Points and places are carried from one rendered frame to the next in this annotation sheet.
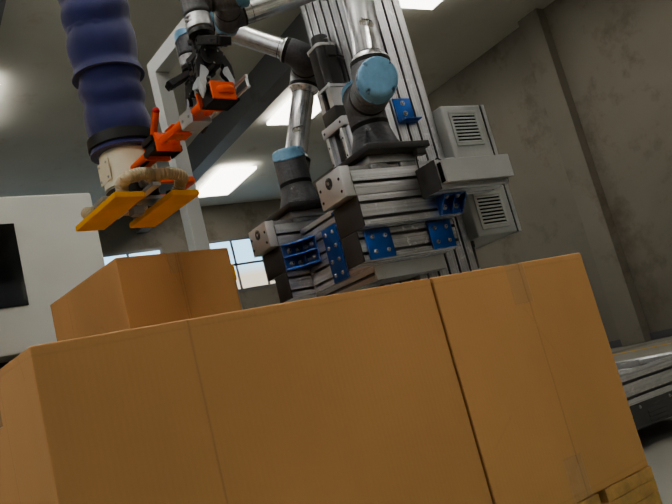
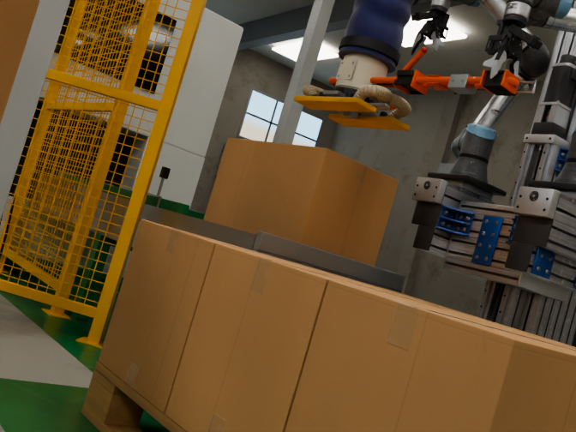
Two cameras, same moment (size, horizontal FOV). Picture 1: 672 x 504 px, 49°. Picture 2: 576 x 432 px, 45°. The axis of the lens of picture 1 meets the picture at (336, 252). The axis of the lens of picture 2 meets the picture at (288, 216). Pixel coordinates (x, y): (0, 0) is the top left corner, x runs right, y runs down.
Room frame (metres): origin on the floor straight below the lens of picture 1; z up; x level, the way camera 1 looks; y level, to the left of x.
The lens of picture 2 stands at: (-0.18, 0.66, 0.57)
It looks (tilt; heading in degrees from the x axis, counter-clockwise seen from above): 3 degrees up; 1
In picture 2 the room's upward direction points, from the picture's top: 16 degrees clockwise
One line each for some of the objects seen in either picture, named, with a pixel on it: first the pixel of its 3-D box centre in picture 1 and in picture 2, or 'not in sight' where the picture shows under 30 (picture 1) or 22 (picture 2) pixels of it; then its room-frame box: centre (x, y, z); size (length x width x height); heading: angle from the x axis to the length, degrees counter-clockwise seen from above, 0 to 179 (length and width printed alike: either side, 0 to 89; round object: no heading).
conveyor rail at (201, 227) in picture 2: not in sight; (114, 216); (2.97, 1.49, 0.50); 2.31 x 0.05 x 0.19; 38
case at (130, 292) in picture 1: (147, 332); (296, 207); (2.53, 0.70, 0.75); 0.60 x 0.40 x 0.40; 42
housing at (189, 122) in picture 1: (195, 119); (463, 84); (2.00, 0.29, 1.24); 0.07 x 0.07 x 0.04; 41
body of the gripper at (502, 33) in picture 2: (204, 52); (507, 39); (1.92, 0.21, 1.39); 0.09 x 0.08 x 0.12; 40
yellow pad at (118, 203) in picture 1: (108, 207); (334, 99); (2.28, 0.67, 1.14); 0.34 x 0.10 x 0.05; 41
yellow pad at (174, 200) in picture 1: (162, 205); (369, 117); (2.41, 0.53, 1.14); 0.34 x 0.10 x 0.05; 41
